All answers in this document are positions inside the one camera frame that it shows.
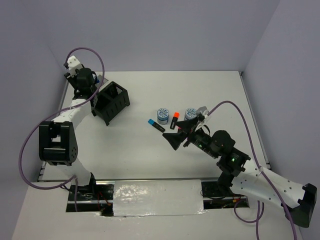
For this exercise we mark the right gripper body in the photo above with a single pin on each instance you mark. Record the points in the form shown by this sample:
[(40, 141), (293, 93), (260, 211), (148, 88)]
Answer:
[(200, 139)]

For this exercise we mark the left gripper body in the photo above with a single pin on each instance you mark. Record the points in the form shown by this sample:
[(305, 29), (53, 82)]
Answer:
[(72, 80)]

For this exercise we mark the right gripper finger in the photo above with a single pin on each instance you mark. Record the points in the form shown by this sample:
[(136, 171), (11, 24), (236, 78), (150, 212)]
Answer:
[(187, 126), (175, 139)]

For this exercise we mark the orange highlighter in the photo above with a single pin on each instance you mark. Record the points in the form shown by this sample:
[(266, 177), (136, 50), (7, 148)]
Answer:
[(174, 120)]

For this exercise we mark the blue highlighter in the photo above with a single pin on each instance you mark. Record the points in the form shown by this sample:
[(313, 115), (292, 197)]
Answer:
[(156, 125)]

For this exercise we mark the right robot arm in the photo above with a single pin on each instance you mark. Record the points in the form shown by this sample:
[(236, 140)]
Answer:
[(241, 176)]

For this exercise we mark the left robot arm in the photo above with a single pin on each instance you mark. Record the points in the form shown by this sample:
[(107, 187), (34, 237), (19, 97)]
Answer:
[(57, 139)]

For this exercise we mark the white slotted organizer box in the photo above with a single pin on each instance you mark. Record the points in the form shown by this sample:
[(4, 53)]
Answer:
[(102, 82)]

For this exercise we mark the blue slime jar left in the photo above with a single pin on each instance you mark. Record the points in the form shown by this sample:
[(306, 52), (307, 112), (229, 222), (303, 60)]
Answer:
[(162, 116)]

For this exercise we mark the black slotted organizer box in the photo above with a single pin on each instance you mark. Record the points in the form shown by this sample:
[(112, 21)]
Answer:
[(110, 101)]

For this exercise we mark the silver tape panel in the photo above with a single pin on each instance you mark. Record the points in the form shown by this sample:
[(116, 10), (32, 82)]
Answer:
[(157, 198)]

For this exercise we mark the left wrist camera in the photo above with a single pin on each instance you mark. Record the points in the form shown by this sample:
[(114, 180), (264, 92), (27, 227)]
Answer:
[(72, 65)]

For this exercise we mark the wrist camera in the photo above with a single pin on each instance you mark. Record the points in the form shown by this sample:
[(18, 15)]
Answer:
[(72, 65), (202, 113)]

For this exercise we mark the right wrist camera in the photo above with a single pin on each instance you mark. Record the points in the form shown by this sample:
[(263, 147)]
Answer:
[(202, 113)]

